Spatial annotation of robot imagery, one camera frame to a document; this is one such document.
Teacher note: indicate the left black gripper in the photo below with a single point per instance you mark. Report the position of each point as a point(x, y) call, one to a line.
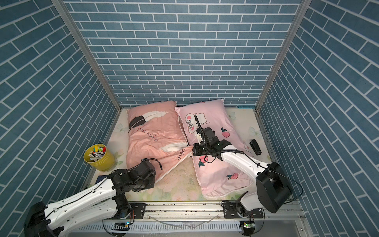
point(152, 177)

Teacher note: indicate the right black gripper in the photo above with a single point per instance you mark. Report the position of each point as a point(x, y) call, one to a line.
point(196, 148)

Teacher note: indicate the light pink strawberry pillow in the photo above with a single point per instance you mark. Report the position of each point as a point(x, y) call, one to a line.
point(216, 178)

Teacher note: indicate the salmon pink feather pillow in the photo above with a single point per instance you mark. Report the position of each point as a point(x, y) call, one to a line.
point(156, 132)

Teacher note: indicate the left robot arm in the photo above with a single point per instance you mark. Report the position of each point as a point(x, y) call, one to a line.
point(104, 200)

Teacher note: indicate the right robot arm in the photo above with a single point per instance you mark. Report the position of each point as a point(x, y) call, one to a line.
point(272, 185)

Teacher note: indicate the floral bed sheet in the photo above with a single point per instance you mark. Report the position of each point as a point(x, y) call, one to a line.
point(181, 183)

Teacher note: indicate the yellow bucket of toys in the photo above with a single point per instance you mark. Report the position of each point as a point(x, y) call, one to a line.
point(99, 157)

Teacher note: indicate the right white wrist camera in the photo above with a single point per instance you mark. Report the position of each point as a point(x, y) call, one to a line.
point(199, 136)

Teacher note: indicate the aluminium mounting rail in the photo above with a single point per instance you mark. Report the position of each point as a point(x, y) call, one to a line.
point(203, 219)

